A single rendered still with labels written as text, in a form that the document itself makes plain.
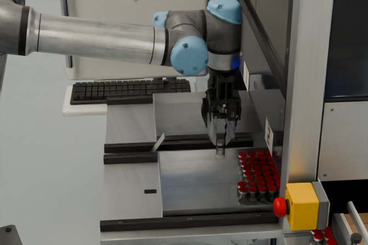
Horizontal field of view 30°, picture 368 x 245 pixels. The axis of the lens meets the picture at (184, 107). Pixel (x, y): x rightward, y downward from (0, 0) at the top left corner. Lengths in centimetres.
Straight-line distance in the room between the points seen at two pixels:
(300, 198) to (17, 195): 210
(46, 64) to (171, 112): 270
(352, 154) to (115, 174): 61
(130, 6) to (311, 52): 110
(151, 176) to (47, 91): 260
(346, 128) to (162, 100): 79
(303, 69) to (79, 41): 43
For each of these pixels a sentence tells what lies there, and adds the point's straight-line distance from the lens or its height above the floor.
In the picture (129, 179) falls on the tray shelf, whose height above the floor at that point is 88.
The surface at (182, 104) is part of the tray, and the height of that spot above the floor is 88.
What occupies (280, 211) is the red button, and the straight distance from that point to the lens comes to 142.
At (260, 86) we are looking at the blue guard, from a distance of 172.
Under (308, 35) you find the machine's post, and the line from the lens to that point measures 133.
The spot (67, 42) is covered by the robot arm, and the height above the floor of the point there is 134.
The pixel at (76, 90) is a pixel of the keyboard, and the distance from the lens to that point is 231.
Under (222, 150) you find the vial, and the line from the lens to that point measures 167.
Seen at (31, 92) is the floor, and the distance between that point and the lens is 428.
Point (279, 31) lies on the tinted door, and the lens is 153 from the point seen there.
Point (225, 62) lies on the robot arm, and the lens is 151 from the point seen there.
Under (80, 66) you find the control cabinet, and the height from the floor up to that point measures 86.
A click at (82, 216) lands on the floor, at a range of 312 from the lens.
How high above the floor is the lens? 182
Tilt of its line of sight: 27 degrees down
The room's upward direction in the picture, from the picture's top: straight up
